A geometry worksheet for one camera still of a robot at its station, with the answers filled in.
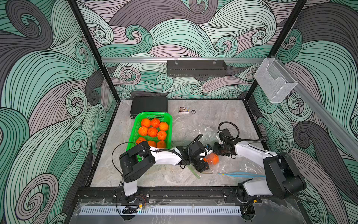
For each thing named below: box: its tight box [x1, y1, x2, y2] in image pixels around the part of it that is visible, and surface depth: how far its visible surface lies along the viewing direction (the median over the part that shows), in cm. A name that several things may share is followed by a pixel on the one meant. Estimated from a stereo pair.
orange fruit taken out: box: [141, 118, 152, 128], surface depth 100 cm
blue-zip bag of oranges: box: [202, 158, 267, 187], surface depth 82 cm
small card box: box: [178, 106, 190, 114], surface depth 113 cm
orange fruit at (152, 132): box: [147, 126, 158, 138], surface depth 94 cm
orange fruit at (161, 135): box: [157, 130, 167, 141], surface depth 94 cm
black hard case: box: [129, 96, 168, 119], surface depth 119 cm
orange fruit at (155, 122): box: [150, 118, 161, 129], surface depth 100 cm
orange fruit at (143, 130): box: [138, 126, 149, 137], surface depth 96 cm
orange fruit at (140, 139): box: [136, 137, 147, 145], surface depth 90 cm
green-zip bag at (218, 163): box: [202, 151, 239, 174], surface depth 83 cm
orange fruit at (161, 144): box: [156, 140, 166, 149], surface depth 89 cm
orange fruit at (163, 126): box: [159, 121, 169, 132], surface depth 98 cm
